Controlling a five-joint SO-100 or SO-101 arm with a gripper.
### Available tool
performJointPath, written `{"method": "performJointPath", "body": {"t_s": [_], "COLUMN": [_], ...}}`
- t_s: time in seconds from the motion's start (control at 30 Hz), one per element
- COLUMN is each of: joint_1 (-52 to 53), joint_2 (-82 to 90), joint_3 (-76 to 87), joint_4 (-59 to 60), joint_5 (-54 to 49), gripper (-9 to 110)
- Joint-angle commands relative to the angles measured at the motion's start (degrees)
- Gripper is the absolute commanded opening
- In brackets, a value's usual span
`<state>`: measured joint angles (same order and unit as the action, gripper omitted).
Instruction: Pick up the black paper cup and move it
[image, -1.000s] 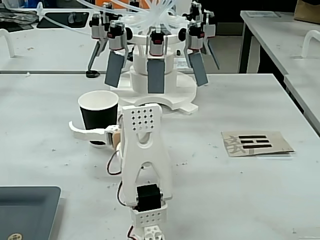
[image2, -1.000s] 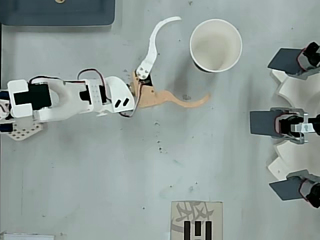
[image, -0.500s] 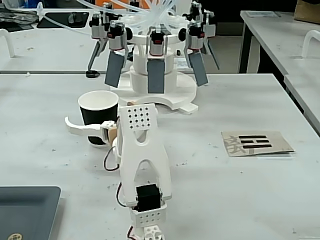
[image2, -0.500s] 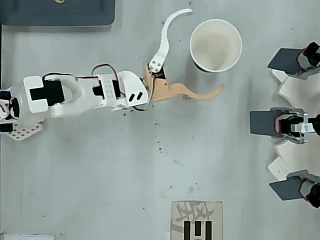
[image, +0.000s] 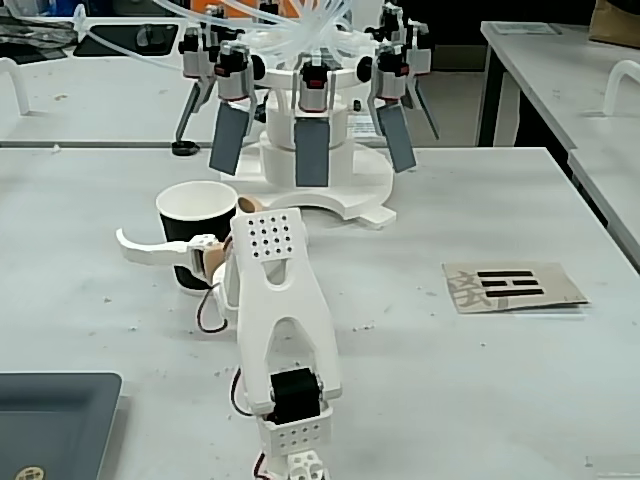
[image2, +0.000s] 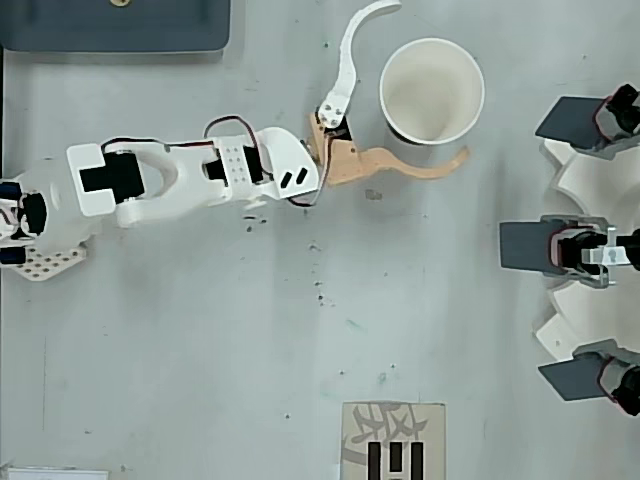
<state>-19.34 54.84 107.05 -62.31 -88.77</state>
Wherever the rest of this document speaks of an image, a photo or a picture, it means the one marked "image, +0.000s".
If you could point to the small white printed label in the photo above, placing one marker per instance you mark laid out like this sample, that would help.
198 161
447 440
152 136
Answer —
361 125

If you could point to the black paper cup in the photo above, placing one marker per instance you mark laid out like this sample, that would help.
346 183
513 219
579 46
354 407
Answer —
180 227

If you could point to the brown paper bag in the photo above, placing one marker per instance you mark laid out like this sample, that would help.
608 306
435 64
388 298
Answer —
617 22

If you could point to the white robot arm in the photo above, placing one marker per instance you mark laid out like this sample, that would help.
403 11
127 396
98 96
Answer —
280 310

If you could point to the white curved bracket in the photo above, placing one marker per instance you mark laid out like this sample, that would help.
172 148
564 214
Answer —
15 75
617 80

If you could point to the dark patterned cloth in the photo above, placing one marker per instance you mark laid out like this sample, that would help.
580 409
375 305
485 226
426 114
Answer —
30 32

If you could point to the orange box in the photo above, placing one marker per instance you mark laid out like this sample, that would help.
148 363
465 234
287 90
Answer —
240 5

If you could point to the dark blue tray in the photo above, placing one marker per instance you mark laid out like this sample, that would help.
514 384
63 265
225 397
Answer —
50 420

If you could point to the printed paper sheet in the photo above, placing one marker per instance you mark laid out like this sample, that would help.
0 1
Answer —
527 29

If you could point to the cardboard card with black bars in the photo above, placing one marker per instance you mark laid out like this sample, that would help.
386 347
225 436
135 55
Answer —
545 290

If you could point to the small black cap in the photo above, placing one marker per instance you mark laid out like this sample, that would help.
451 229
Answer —
182 148

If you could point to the grey paddle actuator unit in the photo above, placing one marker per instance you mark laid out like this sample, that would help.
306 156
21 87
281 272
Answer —
230 140
192 60
400 140
420 50
311 155

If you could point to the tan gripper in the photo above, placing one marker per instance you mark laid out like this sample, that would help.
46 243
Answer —
150 248

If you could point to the white table with black legs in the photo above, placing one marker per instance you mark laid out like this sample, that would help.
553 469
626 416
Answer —
550 75

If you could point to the white round machine base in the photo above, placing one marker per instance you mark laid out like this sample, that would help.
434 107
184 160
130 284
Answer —
345 165

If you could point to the clear plastic tube bundle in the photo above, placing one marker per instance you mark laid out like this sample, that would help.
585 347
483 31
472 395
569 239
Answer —
310 25

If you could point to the white background table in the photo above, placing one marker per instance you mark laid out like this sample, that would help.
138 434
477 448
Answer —
100 100

